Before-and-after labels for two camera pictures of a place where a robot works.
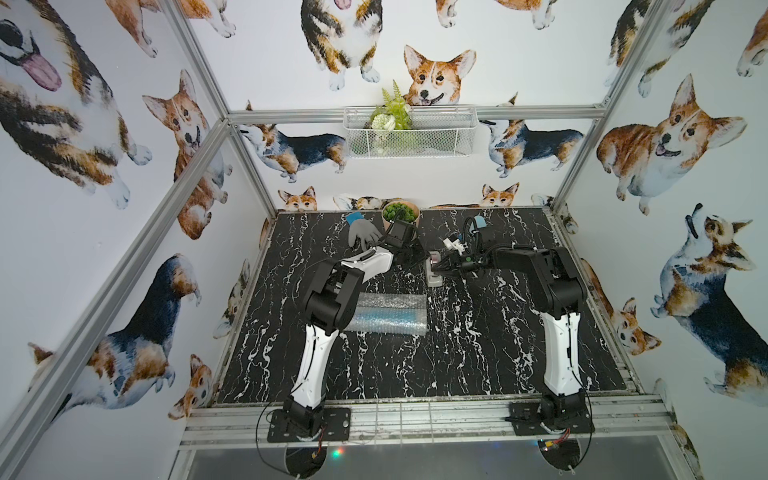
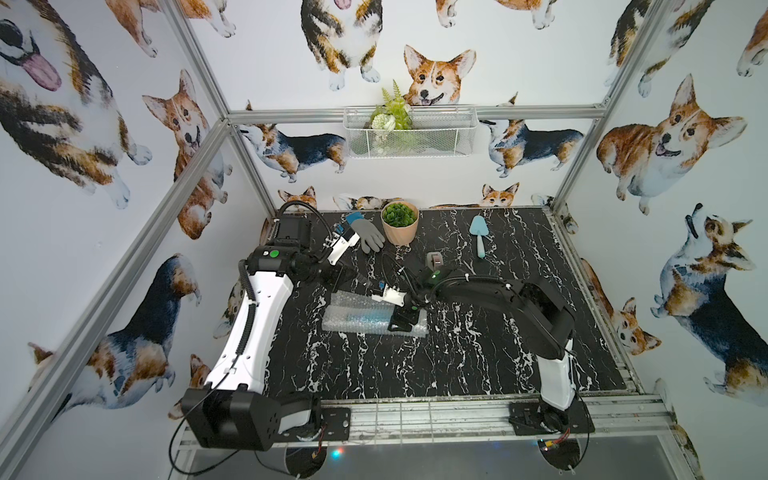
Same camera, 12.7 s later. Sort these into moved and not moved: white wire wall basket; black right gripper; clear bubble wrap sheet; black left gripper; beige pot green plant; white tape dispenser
Moved: black right gripper; black left gripper
Not moved: beige pot green plant; white wire wall basket; clear bubble wrap sheet; white tape dispenser
